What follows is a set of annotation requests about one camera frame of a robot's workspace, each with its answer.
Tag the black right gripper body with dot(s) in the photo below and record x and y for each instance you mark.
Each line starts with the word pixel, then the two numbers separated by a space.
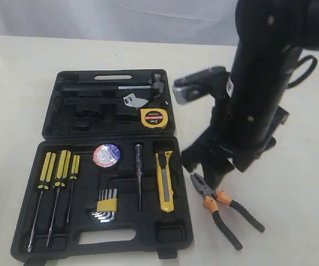
pixel 240 131

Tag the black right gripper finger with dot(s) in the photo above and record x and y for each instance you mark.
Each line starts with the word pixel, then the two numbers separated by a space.
pixel 214 173
pixel 197 153

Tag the yellow utility knife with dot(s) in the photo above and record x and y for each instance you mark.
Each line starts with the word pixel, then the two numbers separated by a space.
pixel 164 181

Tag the yellow tape measure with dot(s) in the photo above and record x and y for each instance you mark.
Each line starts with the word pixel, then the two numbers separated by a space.
pixel 154 118

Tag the black electrical tape roll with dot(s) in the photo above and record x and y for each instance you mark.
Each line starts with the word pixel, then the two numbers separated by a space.
pixel 107 155

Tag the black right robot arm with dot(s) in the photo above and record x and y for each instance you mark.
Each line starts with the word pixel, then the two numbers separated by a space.
pixel 272 36

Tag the black plastic tool case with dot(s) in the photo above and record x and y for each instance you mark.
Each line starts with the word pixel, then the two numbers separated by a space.
pixel 107 177

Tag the clear tester screwdriver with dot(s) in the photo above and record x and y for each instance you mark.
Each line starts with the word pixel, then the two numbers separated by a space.
pixel 138 170

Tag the silver adjustable wrench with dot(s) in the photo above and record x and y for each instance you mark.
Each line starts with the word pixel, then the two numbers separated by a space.
pixel 130 100

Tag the hex key set yellow holder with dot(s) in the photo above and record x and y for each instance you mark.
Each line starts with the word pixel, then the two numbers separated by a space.
pixel 107 205

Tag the small yellow black screwdriver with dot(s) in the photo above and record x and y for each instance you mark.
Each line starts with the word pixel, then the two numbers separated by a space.
pixel 74 173

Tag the medium yellow black screwdriver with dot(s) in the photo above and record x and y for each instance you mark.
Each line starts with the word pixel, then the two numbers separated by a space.
pixel 60 182

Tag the large yellow black screwdriver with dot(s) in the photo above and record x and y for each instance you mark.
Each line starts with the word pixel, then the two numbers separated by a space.
pixel 42 186

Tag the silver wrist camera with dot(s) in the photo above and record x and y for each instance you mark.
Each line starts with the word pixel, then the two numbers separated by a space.
pixel 211 81

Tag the claw hammer black handle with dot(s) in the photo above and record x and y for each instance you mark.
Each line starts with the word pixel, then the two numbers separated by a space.
pixel 156 86

